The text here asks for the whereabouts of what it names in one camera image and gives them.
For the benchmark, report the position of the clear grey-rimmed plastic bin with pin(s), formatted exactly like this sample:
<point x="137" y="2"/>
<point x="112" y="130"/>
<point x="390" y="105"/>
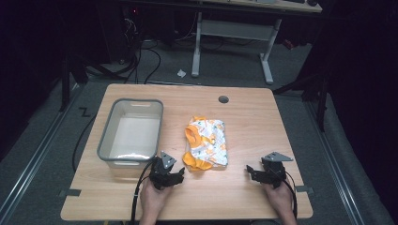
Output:
<point x="131" y="134"/>

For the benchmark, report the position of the grey floor rail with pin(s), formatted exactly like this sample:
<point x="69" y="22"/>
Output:
<point x="334" y="162"/>
<point x="37" y="156"/>

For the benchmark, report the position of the black metal stand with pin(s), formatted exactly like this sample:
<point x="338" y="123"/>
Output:
<point x="322" y="93"/>
<point x="65" y="81"/>

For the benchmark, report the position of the white-legged wooden desk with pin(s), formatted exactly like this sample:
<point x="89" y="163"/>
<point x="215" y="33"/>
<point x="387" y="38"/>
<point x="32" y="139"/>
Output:
<point x="234" y="29"/>

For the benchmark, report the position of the folded orange and white garment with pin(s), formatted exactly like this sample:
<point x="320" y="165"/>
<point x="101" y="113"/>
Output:
<point x="207" y="143"/>

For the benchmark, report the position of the person's right hand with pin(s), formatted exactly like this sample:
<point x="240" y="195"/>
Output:
<point x="281" y="200"/>

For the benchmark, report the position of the crumpled white paper scrap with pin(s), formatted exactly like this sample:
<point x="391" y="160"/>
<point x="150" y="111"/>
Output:
<point x="181" y="73"/>

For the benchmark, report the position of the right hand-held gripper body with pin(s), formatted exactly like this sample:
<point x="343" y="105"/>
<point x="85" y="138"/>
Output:
<point x="275" y="170"/>

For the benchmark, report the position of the person's left hand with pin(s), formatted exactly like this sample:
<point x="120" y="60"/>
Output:
<point x="153" y="200"/>

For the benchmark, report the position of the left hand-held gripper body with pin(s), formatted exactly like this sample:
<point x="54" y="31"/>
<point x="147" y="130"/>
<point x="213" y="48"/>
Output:
<point x="160" y="173"/>

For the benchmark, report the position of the black computer tower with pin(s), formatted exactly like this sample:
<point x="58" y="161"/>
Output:
<point x="120" y="31"/>

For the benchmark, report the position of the grey tape strip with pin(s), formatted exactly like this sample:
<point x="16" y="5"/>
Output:
<point x="70" y="192"/>
<point x="305" y="189"/>

